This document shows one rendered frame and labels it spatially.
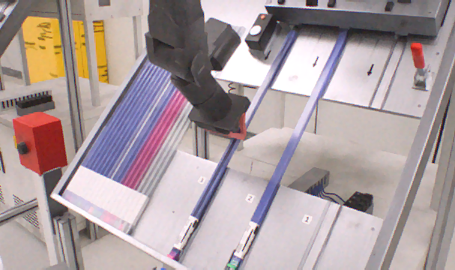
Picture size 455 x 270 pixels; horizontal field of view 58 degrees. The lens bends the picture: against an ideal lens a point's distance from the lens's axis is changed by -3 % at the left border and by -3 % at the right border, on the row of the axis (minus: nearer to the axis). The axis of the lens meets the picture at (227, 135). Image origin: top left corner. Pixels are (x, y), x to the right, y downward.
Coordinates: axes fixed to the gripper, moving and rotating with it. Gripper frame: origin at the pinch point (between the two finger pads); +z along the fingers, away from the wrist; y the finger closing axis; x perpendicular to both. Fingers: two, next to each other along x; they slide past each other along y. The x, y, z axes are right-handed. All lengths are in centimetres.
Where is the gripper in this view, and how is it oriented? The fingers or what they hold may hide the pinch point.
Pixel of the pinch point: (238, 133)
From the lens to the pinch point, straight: 79.3
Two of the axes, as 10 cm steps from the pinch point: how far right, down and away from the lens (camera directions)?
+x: -4.5, 8.5, -2.8
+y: -7.8, -2.2, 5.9
